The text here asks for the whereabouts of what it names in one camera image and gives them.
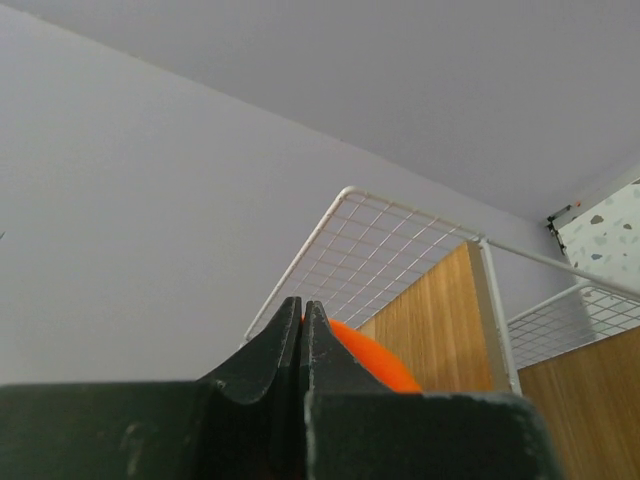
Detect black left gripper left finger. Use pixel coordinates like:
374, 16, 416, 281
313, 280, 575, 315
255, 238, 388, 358
1, 297, 302, 479

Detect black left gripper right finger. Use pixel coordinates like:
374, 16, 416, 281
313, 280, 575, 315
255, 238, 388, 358
300, 301, 563, 479

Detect black-haired doll orange pants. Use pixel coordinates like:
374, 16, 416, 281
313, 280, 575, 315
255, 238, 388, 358
328, 318, 422, 394

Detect white wire wooden shelf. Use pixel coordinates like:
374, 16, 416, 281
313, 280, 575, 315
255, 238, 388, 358
246, 186, 639, 479

